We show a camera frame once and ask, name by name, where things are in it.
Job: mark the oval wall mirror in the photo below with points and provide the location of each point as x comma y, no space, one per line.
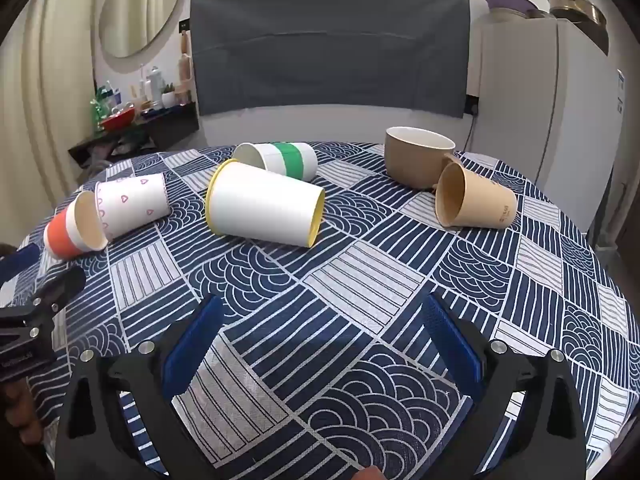
142,5

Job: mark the large white yellow-rimmed cup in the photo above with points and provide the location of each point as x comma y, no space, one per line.
260,205

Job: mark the beige curtain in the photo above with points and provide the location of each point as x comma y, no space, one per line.
45,100

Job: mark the wide brown paper cup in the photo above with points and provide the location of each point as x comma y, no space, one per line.
410,162

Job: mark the white refrigerator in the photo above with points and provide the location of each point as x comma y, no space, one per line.
545,110

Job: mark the red bowl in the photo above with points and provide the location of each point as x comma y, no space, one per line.
119,119

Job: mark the white pink-heart paper cup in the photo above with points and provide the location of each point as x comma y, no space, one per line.
135,202

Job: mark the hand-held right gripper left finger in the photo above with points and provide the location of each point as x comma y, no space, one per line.
192,347

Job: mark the green plastic bottles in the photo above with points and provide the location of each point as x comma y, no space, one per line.
102,105

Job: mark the orange and white paper cup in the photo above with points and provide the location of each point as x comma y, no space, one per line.
57,235

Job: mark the white thermos bottle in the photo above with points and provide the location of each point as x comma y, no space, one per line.
155,85

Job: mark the white green-banded paper cup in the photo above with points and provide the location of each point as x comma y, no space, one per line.
290,159

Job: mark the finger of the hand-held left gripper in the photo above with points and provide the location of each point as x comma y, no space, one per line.
20,260
60,285

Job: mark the kraft brown paper cup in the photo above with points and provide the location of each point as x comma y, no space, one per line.
487,202

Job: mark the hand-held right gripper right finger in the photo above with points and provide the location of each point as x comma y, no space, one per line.
452,347

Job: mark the small potted plant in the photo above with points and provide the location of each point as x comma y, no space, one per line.
168,96

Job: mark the grey cloth cover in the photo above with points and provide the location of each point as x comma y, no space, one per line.
325,45

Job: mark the black side shelf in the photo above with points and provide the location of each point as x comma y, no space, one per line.
170,125

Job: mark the wooden pepper mill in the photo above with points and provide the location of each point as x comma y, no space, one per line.
185,67

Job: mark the steel pot with lid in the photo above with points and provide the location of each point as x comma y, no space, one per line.
575,10

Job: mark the person's left hand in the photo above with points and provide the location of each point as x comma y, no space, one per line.
22,410

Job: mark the purple pot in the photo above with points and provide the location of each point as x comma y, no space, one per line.
507,2

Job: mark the black wall socket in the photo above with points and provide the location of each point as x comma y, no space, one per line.
472,105

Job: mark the blue white patterned tablecloth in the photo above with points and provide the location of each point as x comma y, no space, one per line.
350,285

